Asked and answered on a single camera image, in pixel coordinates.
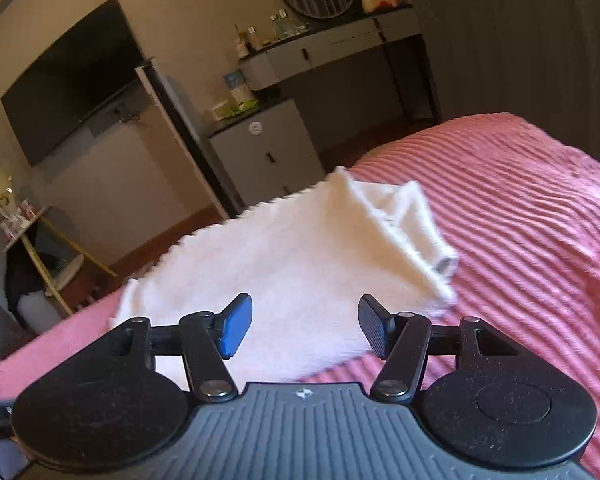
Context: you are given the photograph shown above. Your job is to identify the white ribbed knit sweater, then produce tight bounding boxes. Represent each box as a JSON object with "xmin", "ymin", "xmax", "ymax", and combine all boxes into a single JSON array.
[{"xmin": 112, "ymin": 168, "xmax": 458, "ymax": 386}]

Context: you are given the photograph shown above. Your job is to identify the yellow legged side shelf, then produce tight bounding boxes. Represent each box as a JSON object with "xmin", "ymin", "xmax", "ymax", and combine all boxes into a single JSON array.
[{"xmin": 1, "ymin": 200, "xmax": 119, "ymax": 316}]

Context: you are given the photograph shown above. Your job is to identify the white waste bin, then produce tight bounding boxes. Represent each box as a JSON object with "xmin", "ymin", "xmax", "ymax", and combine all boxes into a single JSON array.
[{"xmin": 18, "ymin": 290, "xmax": 62, "ymax": 335}]

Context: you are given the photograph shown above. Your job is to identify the pink ribbed plush bedspread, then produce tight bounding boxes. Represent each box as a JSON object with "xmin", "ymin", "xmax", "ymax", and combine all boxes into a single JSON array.
[{"xmin": 0, "ymin": 110, "xmax": 600, "ymax": 480}]

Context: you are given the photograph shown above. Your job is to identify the grey drawer nightstand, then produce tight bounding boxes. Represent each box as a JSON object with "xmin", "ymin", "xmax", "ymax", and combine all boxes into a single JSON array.
[{"xmin": 210, "ymin": 100, "xmax": 325, "ymax": 207}]

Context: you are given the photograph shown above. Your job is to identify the wrapped flower bouquet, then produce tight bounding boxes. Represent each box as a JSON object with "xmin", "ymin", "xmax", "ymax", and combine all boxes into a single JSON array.
[{"xmin": 0, "ymin": 169, "xmax": 30, "ymax": 237}]

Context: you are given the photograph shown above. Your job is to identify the grey vanity desk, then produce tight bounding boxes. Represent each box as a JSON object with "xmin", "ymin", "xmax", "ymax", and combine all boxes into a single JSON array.
[{"xmin": 238, "ymin": 8, "xmax": 440, "ymax": 132}]

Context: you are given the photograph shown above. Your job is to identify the black wall television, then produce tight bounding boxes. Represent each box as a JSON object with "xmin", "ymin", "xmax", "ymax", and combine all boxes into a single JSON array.
[{"xmin": 1, "ymin": 0, "xmax": 144, "ymax": 167}]

